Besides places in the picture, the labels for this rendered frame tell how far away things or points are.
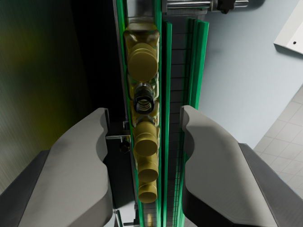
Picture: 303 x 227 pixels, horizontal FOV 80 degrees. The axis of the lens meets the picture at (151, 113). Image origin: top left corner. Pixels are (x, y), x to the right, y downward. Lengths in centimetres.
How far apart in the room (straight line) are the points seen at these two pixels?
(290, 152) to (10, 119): 241
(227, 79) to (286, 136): 161
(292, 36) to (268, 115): 33
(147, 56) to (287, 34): 57
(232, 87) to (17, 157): 67
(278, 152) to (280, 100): 153
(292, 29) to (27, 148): 71
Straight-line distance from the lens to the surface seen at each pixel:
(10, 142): 21
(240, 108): 80
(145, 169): 30
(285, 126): 217
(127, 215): 97
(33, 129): 24
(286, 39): 72
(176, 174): 76
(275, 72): 80
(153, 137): 26
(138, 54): 20
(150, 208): 93
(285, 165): 259
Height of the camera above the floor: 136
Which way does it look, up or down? 59 degrees down
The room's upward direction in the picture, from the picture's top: 174 degrees clockwise
